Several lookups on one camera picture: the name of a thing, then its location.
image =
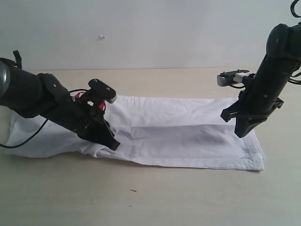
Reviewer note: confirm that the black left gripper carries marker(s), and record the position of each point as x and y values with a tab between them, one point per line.
84	115

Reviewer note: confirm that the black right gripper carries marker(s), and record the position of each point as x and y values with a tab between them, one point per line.
250	110

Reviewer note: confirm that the white t-shirt red lettering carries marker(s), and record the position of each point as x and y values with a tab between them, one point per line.
167	132

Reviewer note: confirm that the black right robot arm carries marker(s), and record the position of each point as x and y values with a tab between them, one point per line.
282	59

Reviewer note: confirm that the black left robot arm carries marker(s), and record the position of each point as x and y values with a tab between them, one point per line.
31	95

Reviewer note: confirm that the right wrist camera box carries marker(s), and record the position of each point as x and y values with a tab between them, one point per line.
233	77

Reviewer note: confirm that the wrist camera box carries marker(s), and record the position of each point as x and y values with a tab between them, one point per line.
99	91
233	77

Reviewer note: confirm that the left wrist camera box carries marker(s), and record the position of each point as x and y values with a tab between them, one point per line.
99	91

